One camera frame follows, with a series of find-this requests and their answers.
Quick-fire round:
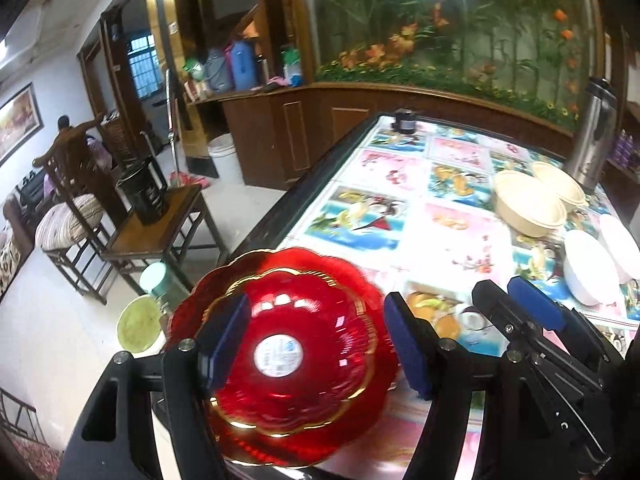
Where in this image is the dark dining table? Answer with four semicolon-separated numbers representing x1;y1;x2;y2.
150;110;640;480

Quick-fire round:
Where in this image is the red glass plate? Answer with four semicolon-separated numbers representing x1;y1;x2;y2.
167;246;401;470

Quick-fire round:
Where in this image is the framed wall picture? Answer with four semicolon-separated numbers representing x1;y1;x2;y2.
0;81;45;166

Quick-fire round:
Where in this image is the white bucket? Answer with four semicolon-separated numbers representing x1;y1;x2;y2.
207;132;244;186

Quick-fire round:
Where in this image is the striped cushion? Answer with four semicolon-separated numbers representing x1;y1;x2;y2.
35;194;104;251

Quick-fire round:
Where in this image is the white plate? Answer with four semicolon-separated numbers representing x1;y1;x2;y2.
597;213;640;286
563;229;621;307

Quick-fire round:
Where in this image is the wooden cabinet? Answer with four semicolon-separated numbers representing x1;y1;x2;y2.
185;82;576;191

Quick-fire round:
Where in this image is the pale green cup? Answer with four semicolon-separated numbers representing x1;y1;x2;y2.
139;261;173;311

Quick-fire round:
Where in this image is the green and white bag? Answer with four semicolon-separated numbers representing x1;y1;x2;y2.
280;45;303;86

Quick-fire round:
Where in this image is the barred window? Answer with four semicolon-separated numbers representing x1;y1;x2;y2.
125;32;163;101

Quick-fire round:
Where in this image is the fruit printed tablecloth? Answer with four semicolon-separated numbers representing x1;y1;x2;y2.
287;112;640;480

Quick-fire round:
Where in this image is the blue thermos jug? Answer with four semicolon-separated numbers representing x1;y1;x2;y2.
230;40;258;91

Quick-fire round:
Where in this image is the patterned sofa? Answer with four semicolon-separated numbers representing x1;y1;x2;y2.
0;200;36;301

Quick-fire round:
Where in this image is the beige bowl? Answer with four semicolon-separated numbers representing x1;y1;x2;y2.
530;161;591;211
492;170;568;238

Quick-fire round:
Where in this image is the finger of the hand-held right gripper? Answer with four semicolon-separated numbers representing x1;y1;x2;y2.
471;280;613;466
506;276;625;376

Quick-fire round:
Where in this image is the stainless steel thermos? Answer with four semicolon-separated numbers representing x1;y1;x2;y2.
564;76;618;195

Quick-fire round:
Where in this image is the wooden chair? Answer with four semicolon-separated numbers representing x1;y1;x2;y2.
32;110;131;306

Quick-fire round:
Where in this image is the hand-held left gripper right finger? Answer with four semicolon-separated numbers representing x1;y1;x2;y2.
384;291;601;480

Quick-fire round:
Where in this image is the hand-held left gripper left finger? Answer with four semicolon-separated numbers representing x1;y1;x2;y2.
57;294;252;480

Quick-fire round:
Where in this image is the mop with pink head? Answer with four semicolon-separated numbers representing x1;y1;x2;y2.
167;70;211;188

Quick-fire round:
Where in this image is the wooden stool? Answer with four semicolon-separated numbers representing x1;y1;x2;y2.
100;183;231;296

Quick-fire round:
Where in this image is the wicker basket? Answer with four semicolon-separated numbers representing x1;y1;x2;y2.
102;117;138;161

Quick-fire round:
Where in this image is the light blue jug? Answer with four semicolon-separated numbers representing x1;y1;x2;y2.
205;47;235;92

